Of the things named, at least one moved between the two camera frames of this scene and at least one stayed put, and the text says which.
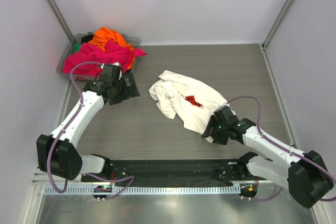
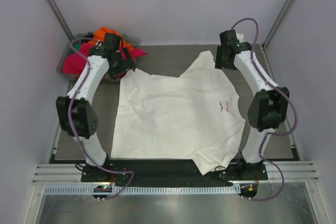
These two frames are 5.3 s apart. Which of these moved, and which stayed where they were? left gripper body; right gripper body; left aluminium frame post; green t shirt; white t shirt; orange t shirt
Moved: right gripper body; left gripper body; white t shirt
Stayed: left aluminium frame post; green t shirt; orange t shirt
